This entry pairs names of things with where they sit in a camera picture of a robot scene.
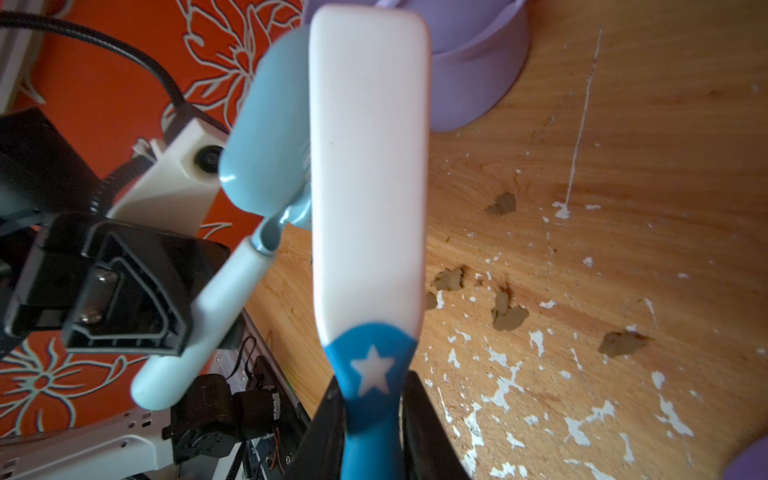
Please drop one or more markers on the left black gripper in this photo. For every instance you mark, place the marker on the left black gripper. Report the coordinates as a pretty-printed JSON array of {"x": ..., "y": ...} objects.
[{"x": 106, "y": 286}]

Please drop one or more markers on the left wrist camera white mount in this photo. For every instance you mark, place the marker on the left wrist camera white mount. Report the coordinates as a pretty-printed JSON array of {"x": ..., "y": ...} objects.
[{"x": 175, "y": 194}]

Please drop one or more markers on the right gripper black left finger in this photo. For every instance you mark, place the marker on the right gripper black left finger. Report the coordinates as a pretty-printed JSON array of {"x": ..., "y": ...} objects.
[{"x": 320, "y": 454}]

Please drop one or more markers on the purple trowel pink handle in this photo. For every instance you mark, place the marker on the purple trowel pink handle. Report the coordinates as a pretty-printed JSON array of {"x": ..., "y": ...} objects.
[{"x": 751, "y": 464}]

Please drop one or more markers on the purple plastic bucket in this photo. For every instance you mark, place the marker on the purple plastic bucket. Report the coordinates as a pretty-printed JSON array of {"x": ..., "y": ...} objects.
[{"x": 436, "y": 65}]

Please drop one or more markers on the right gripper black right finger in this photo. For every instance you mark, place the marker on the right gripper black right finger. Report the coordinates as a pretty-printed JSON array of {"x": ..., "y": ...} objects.
[{"x": 428, "y": 453}]

